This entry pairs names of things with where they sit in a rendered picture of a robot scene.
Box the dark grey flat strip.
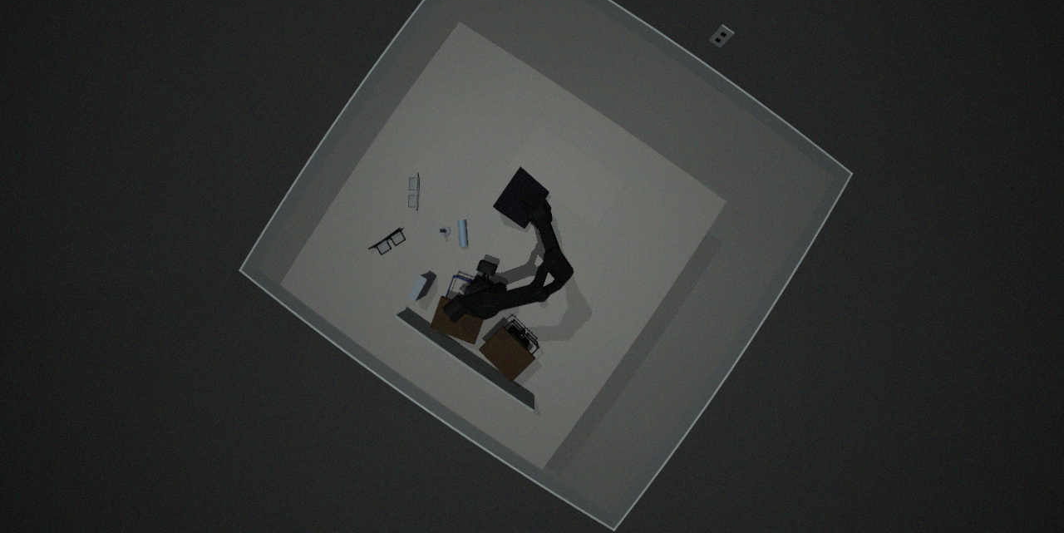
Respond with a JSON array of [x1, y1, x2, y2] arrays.
[[395, 309, 534, 412]]

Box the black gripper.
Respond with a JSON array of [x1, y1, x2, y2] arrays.
[[466, 259, 497, 317]]

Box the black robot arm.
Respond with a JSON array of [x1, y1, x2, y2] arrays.
[[442, 187, 573, 323]]

